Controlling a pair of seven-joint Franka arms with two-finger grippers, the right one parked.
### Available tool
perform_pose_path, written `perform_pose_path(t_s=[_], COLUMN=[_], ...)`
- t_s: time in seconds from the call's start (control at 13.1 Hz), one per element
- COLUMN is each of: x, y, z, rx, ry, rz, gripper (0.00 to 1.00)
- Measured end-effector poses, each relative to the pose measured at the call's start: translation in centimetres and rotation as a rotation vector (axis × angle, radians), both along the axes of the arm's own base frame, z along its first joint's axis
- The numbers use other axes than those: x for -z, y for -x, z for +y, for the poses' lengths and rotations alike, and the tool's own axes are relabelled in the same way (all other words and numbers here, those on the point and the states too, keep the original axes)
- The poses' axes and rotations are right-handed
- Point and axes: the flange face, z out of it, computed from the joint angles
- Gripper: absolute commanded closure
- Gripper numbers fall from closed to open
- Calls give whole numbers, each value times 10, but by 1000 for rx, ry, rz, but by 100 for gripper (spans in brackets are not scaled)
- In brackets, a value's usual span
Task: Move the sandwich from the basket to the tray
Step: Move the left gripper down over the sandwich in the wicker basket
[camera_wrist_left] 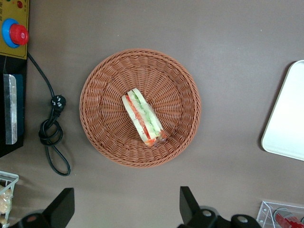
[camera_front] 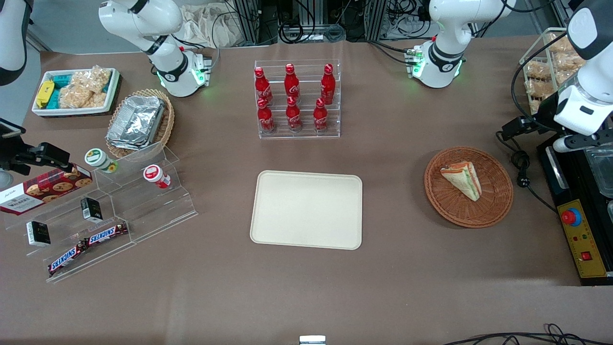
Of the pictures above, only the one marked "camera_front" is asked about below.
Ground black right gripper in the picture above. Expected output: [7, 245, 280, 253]
[0, 139, 70, 175]

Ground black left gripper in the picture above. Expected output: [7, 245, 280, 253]
[502, 91, 561, 140]

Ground triangular sandwich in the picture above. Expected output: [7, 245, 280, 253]
[440, 161, 482, 202]

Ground round brown wicker basket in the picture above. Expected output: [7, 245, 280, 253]
[424, 146, 514, 229]

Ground oval light wicker basket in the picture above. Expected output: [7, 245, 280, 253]
[105, 89, 175, 159]

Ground cream plastic tray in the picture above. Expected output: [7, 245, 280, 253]
[250, 170, 363, 251]

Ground red tartan cookie box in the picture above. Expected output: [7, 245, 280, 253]
[0, 164, 93, 216]

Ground green lid white cup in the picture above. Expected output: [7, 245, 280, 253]
[85, 148, 119, 174]

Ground yellow snack pack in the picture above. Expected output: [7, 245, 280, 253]
[36, 80, 55, 109]

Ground small black white box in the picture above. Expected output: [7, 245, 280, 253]
[26, 220, 51, 247]
[80, 197, 103, 223]

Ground steel pan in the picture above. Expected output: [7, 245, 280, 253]
[585, 149, 613, 198]

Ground white rectangular snack bin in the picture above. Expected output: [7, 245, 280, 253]
[32, 68, 122, 118]

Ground aluminium foil container stack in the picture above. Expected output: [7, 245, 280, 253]
[106, 95, 166, 150]

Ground snickers chocolate bar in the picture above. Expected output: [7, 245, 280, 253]
[48, 242, 88, 277]
[85, 222, 129, 246]

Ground red lid white cup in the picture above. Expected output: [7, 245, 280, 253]
[143, 164, 171, 189]

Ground clear acrylic step display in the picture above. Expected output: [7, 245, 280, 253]
[5, 141, 198, 284]

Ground black appliance yellow panel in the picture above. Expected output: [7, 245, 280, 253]
[536, 132, 613, 287]

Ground red cola bottle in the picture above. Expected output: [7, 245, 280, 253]
[285, 96, 303, 133]
[313, 98, 329, 132]
[257, 98, 275, 134]
[253, 66, 273, 105]
[284, 63, 300, 99]
[320, 63, 336, 105]

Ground white crumpled cloth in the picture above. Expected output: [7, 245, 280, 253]
[180, 4, 240, 48]

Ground clear acrylic bottle rack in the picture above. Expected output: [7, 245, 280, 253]
[254, 59, 341, 140]

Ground black power cable with plug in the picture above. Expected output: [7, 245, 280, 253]
[496, 132, 558, 214]

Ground white wire rack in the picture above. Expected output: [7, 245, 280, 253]
[520, 27, 582, 115]

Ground aluminium frame post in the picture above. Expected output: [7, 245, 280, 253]
[365, 0, 389, 41]
[234, 0, 262, 46]

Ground black floor cables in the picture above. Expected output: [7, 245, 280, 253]
[443, 323, 613, 345]

